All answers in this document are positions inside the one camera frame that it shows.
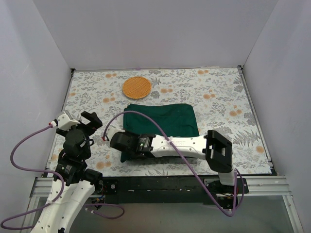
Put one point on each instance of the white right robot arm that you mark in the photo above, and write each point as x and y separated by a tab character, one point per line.
213	148

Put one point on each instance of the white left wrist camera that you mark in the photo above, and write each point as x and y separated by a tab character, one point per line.
64	121

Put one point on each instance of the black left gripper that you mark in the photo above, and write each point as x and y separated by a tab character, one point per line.
85	124

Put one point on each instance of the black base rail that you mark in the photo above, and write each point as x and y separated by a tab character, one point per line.
162	189

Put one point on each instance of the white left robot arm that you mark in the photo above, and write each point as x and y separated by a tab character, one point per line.
73	182

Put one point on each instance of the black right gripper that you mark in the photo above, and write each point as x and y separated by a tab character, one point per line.
116	141

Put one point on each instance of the floral patterned table mat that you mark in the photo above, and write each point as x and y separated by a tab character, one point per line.
183	102

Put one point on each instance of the round woven bamboo tray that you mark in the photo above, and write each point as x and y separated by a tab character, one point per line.
136	87

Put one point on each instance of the green surgical cloth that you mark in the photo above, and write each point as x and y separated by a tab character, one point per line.
176	120

